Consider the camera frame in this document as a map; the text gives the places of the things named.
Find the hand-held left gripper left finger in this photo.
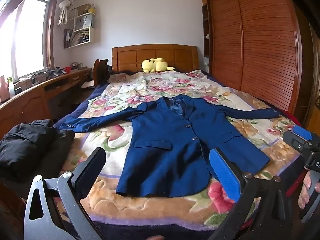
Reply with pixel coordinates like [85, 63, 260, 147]
[24, 147, 107, 240]

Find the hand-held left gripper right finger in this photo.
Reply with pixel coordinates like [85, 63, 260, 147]
[207, 147, 294, 240]

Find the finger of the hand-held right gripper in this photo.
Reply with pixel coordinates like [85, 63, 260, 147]
[292, 125, 312, 140]
[283, 131, 312, 155]

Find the blue suit jacket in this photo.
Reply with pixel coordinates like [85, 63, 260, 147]
[59, 95, 280, 197]

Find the black clothes pile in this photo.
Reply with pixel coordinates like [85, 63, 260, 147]
[0, 119, 75, 182]

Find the person's right hand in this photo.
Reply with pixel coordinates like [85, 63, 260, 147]
[299, 171, 312, 209]

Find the red bed sheet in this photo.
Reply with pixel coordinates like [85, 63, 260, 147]
[281, 109, 302, 127]

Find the floral blanket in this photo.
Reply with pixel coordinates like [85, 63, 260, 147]
[60, 70, 300, 227]

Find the wooden desk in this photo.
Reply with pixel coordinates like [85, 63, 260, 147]
[0, 67, 93, 140]

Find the wooden chair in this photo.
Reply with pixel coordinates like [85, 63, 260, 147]
[93, 58, 110, 88]

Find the wooden slatted wardrobe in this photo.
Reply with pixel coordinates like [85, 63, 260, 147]
[200, 0, 304, 117]

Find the pink bottle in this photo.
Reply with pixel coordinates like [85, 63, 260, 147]
[0, 75, 11, 103]

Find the yellow plush toy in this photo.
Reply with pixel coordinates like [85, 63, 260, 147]
[141, 58, 175, 73]

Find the wooden bed headboard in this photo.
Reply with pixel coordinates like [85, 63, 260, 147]
[111, 44, 198, 73]

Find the window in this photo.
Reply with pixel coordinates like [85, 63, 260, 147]
[0, 0, 55, 81]

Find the tied white curtain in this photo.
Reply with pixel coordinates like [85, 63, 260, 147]
[57, 0, 78, 26]

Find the white wall shelf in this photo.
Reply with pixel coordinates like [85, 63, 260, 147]
[63, 12, 97, 49]

